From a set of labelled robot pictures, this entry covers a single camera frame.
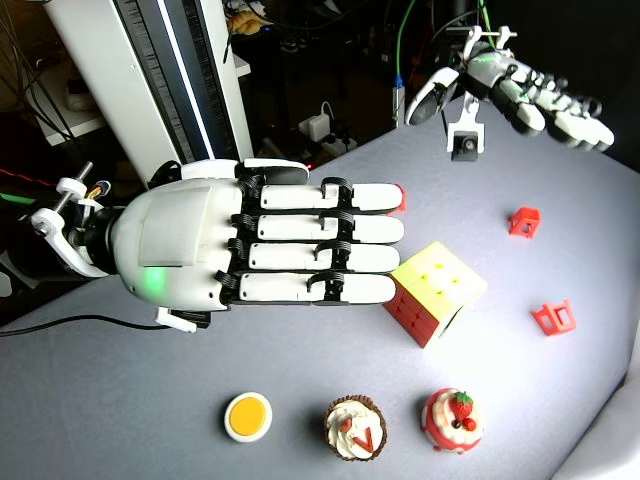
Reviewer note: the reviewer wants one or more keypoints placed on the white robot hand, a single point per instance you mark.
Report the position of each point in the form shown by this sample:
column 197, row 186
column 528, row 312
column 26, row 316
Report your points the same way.
column 170, row 235
column 487, row 70

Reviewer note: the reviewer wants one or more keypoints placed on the colourful puzzle cube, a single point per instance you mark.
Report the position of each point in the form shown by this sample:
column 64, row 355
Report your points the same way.
column 440, row 280

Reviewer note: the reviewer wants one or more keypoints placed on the red toy stool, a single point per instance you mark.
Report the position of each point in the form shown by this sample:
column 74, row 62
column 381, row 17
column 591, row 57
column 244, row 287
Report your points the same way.
column 524, row 221
column 403, row 200
column 554, row 318

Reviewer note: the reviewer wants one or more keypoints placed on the grey table cloth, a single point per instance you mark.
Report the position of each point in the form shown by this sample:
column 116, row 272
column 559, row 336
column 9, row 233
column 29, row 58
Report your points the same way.
column 150, row 390

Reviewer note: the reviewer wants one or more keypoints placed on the white power strip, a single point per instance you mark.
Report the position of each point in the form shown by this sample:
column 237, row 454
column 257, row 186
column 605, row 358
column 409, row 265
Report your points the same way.
column 340, row 146

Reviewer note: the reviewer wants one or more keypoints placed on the white robot body column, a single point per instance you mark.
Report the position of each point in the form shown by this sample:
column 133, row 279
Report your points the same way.
column 100, row 75

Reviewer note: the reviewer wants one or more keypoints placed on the white power charger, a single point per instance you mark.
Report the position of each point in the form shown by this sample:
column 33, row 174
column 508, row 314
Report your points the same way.
column 316, row 127

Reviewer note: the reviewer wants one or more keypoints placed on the yellow round button white rim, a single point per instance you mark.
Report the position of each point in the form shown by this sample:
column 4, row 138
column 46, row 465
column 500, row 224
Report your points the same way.
column 247, row 417

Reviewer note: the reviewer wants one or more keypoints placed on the toy bread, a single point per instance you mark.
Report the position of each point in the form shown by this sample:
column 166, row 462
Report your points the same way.
column 247, row 21

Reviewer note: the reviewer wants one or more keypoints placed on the toy cupcake brown wrapper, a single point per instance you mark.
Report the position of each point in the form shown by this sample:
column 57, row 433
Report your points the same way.
column 355, row 427

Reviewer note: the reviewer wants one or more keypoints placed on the toy strawberry cream cake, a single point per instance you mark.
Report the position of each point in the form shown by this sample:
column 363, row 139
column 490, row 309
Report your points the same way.
column 452, row 420

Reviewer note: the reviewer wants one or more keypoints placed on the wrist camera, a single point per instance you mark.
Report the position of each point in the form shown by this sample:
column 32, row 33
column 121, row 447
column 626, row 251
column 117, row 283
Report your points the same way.
column 466, row 142
column 175, row 320

